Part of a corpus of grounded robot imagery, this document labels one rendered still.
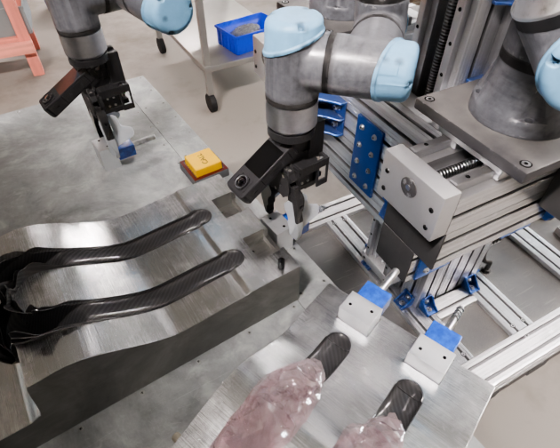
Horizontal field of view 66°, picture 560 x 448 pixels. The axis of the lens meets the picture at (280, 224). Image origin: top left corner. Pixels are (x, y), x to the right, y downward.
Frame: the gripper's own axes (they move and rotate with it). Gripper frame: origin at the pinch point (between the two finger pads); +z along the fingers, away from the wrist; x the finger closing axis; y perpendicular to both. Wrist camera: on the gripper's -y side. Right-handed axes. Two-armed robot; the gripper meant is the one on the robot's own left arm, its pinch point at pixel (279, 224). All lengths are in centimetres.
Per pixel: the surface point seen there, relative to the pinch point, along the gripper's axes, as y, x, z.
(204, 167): -2.5, 23.3, 0.9
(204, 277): -17.7, -5.0, -3.4
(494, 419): 52, -43, 85
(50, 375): -39.8, -10.5, -8.6
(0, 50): -15, 275, 62
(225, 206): -6.3, 8.0, -1.7
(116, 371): -33.8, -10.8, -2.7
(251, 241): -7.7, -2.6, -2.8
